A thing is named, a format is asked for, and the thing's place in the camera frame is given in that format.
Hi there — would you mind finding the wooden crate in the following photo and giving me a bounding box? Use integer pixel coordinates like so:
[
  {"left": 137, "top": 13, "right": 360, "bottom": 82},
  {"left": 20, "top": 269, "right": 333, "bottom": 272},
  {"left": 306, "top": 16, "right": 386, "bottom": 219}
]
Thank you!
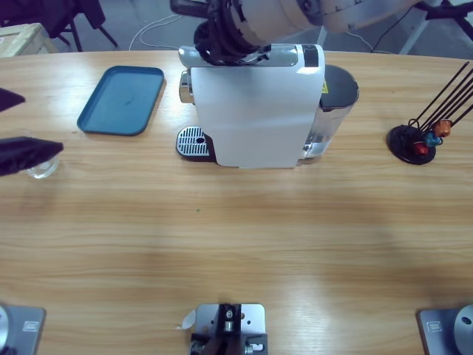
[{"left": 0, "top": 22, "right": 58, "bottom": 56}]

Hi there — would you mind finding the orange coffee capsule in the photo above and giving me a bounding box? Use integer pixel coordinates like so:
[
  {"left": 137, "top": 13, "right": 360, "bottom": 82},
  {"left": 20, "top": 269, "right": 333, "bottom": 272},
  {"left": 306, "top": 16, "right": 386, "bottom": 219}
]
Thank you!
[{"left": 432, "top": 120, "right": 454, "bottom": 138}]

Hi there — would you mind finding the white paper tag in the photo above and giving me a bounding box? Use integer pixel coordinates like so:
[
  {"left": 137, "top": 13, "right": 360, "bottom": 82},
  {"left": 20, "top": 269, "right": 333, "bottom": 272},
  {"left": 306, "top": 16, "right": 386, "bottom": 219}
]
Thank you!
[{"left": 175, "top": 309, "right": 199, "bottom": 331}]

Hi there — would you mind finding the clear drinking glass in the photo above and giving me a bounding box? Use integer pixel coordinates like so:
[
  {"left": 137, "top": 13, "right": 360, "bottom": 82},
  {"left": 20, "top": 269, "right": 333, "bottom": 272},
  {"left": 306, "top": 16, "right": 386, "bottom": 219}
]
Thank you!
[{"left": 10, "top": 127, "right": 60, "bottom": 180}]

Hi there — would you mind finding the black power cord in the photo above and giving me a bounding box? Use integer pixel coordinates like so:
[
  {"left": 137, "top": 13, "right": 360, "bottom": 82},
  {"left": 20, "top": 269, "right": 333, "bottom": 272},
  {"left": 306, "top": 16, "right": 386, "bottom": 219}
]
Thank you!
[{"left": 371, "top": 10, "right": 409, "bottom": 53}]

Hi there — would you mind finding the grey mount with dark post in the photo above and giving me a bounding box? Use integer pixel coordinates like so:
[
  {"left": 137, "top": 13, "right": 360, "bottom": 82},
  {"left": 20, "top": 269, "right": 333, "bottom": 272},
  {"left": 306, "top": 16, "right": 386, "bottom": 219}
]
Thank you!
[{"left": 190, "top": 302, "right": 269, "bottom": 355}]

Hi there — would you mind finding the teal plastic tray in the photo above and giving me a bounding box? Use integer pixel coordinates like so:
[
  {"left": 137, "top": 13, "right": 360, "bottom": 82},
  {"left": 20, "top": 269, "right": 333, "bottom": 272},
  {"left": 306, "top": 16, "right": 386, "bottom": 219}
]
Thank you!
[{"left": 76, "top": 65, "right": 166, "bottom": 138}]

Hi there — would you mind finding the black capsule holder with rods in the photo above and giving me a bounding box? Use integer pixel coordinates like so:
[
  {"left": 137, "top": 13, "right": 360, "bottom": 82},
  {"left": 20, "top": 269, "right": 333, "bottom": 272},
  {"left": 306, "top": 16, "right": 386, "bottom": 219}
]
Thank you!
[{"left": 387, "top": 61, "right": 473, "bottom": 166}]

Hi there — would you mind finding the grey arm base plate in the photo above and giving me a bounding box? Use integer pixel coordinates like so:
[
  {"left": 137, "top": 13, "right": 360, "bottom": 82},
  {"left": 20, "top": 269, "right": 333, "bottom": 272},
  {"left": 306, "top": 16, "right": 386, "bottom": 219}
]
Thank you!
[
  {"left": 416, "top": 303, "right": 473, "bottom": 355},
  {"left": 0, "top": 302, "right": 47, "bottom": 355}
]

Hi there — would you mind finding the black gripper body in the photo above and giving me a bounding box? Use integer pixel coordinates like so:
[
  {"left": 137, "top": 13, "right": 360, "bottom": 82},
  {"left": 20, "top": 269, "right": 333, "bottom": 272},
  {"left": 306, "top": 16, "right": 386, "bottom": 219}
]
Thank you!
[{"left": 194, "top": 0, "right": 273, "bottom": 67}]

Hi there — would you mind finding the white capsule coffee machine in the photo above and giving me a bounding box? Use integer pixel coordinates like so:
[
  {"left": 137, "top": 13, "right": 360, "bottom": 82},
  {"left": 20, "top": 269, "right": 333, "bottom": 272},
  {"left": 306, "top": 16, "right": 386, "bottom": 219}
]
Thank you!
[{"left": 175, "top": 43, "right": 327, "bottom": 170}]

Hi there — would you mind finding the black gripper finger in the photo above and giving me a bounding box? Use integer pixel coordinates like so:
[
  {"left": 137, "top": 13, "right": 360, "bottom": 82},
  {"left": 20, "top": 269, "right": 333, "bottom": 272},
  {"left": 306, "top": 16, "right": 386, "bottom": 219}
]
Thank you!
[
  {"left": 0, "top": 87, "right": 26, "bottom": 114},
  {"left": 0, "top": 135, "right": 64, "bottom": 178}
]

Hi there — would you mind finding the black chair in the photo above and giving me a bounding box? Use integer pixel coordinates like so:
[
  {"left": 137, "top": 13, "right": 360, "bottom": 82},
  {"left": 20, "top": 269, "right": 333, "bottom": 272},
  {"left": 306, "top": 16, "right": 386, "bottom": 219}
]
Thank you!
[{"left": 0, "top": 0, "right": 119, "bottom": 51}]

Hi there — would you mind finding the white metal frame leg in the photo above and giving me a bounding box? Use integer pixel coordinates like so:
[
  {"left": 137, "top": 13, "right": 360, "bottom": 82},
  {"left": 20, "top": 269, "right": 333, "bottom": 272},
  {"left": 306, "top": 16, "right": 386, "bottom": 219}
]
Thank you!
[
  {"left": 401, "top": 13, "right": 435, "bottom": 55},
  {"left": 316, "top": 24, "right": 330, "bottom": 49}
]

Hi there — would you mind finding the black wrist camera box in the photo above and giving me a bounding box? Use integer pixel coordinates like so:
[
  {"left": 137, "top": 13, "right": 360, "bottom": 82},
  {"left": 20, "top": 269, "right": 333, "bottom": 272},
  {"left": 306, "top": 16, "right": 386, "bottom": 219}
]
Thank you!
[{"left": 169, "top": 0, "right": 211, "bottom": 18}]

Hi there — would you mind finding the white floor cable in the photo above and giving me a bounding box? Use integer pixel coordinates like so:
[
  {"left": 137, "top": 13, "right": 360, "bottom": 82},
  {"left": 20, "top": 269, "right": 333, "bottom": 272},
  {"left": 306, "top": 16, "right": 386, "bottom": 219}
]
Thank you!
[{"left": 129, "top": 13, "right": 186, "bottom": 51}]

